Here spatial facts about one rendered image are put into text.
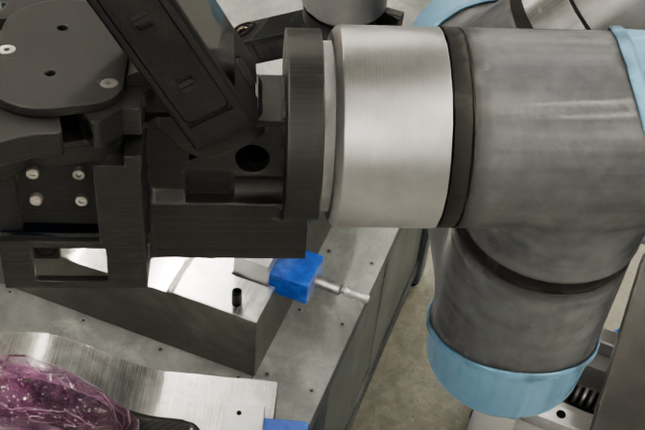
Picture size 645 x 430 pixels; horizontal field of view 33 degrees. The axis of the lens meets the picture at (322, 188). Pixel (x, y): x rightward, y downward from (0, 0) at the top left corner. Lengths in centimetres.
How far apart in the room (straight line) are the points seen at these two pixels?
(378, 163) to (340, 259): 82
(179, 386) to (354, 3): 38
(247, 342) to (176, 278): 9
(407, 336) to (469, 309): 168
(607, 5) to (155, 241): 23
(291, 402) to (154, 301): 17
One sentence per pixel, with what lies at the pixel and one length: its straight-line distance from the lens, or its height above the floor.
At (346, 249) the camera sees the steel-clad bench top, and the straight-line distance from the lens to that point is 120.
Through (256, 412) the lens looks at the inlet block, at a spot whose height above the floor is 88.
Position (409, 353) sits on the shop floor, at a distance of 211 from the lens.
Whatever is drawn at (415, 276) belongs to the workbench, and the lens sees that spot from 218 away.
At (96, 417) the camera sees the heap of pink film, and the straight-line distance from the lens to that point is 97.
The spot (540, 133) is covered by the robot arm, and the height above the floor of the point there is 146.
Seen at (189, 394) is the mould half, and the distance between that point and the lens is 102.
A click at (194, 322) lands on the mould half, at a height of 86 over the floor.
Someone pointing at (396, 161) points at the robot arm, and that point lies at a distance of 37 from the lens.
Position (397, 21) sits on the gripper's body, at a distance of 97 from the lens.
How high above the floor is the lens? 171
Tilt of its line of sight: 46 degrees down
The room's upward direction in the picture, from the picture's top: 6 degrees clockwise
